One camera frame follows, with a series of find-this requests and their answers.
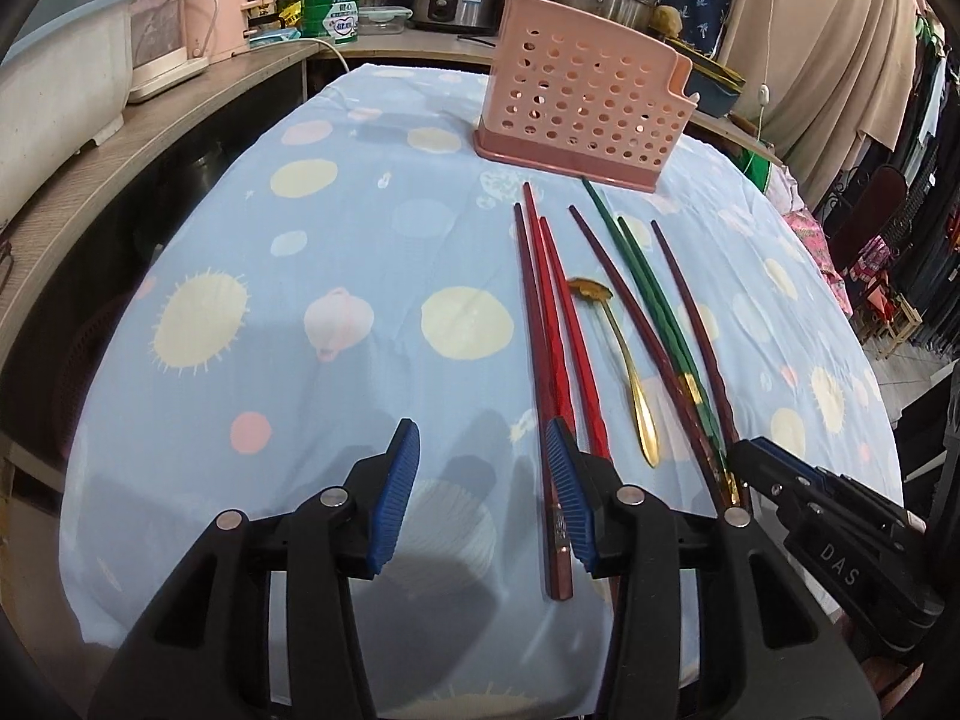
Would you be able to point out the wooden stool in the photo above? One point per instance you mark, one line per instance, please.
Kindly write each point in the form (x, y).
(892, 322)

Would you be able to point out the pink electric kettle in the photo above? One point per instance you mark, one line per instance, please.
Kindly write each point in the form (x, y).
(210, 15)

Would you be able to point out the pink floral cloth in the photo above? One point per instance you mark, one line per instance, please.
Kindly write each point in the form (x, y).
(810, 240)

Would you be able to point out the blue tissue packet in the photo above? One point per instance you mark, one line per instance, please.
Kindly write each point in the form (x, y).
(274, 37)

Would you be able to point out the beige curtain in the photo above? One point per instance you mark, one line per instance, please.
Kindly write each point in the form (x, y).
(825, 37)

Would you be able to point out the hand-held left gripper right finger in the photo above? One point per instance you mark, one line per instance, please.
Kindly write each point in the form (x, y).
(570, 495)

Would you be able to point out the glass food container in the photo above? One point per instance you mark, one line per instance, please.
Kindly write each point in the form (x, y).
(386, 21)

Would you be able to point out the green chopstick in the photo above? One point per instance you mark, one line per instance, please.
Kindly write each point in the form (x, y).
(652, 292)
(622, 255)

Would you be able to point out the pink perforated utensil holder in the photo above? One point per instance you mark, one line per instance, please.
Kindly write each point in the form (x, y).
(585, 90)

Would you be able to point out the brown round object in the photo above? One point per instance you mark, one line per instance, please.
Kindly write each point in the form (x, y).
(666, 21)

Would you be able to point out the gold spoon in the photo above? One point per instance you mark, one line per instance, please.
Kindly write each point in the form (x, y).
(643, 412)

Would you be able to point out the green tin can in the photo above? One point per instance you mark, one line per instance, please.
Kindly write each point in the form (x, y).
(334, 7)

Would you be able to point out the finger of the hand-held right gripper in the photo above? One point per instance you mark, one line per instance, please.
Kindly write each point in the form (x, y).
(761, 465)

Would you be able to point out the blue printed tablecloth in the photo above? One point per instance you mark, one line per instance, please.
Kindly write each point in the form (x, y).
(300, 390)

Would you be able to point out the dark red chopstick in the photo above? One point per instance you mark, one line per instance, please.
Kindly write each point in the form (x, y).
(690, 315)
(637, 322)
(529, 315)

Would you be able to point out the rack of hanging clothes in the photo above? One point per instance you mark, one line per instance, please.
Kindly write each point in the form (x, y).
(937, 165)

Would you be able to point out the pale blue plastic bin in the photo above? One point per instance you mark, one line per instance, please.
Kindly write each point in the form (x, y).
(52, 90)

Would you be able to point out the green bag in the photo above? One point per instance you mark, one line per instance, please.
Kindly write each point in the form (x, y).
(754, 165)

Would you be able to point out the stack of blue bowls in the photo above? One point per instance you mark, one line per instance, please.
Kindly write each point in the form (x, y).
(712, 90)

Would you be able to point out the dark metal chair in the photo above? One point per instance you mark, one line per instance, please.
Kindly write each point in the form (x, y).
(877, 195)

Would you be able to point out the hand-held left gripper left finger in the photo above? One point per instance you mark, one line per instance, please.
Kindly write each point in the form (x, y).
(394, 495)

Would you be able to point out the white clear-lidded appliance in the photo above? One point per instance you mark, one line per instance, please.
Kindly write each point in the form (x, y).
(161, 52)

